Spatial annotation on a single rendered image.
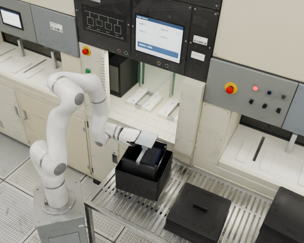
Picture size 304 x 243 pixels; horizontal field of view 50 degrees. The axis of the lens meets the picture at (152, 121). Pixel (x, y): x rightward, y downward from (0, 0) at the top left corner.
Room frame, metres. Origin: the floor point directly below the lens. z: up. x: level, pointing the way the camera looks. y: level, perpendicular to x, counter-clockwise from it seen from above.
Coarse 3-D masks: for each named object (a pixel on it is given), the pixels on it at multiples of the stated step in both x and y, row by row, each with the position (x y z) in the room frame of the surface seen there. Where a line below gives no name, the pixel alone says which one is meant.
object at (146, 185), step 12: (168, 156) 1.45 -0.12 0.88; (120, 168) 1.34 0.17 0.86; (168, 168) 1.37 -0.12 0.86; (120, 180) 1.26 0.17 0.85; (132, 180) 1.24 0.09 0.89; (144, 180) 1.21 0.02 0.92; (156, 180) 1.35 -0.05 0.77; (132, 192) 1.24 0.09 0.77; (144, 192) 1.21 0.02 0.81; (156, 192) 1.19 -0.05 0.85
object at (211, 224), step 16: (192, 192) 1.19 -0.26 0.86; (208, 192) 1.20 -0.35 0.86; (176, 208) 1.08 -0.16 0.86; (192, 208) 1.09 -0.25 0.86; (208, 208) 1.09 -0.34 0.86; (224, 208) 1.10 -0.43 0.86; (176, 224) 0.99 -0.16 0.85; (192, 224) 0.99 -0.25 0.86; (208, 224) 0.99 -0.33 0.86; (192, 240) 0.95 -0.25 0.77; (208, 240) 0.91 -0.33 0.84
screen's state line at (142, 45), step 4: (140, 44) 1.71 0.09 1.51; (144, 44) 1.70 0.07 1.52; (148, 44) 1.69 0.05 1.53; (148, 48) 1.69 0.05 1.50; (152, 48) 1.67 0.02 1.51; (156, 48) 1.66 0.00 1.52; (160, 48) 1.65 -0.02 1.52; (160, 52) 1.65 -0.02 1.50; (164, 52) 1.64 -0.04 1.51; (168, 52) 1.63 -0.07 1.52; (172, 52) 1.62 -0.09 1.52; (172, 56) 1.62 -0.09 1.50; (176, 56) 1.61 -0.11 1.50
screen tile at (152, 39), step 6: (138, 24) 1.72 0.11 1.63; (144, 24) 1.70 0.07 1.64; (150, 24) 1.68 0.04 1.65; (150, 30) 1.68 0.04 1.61; (156, 30) 1.67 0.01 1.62; (138, 36) 1.71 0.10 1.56; (144, 36) 1.70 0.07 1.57; (150, 36) 1.68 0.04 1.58; (156, 36) 1.66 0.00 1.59; (156, 42) 1.66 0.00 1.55
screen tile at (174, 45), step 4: (160, 28) 1.66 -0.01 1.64; (164, 28) 1.64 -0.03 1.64; (168, 28) 1.63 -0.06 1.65; (160, 32) 1.65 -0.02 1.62; (164, 32) 1.64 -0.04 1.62; (168, 32) 1.63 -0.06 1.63; (172, 32) 1.62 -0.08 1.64; (180, 32) 1.60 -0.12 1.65; (168, 36) 1.63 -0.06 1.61; (172, 36) 1.62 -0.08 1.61; (176, 36) 1.61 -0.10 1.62; (160, 40) 1.65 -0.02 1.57; (164, 40) 1.64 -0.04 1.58; (168, 40) 1.63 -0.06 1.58; (176, 40) 1.61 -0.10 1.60; (160, 44) 1.65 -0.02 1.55; (164, 44) 1.64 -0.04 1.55; (168, 44) 1.63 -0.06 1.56; (172, 44) 1.62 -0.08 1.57; (176, 44) 1.61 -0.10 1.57; (172, 48) 1.62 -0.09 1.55; (176, 48) 1.61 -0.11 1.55
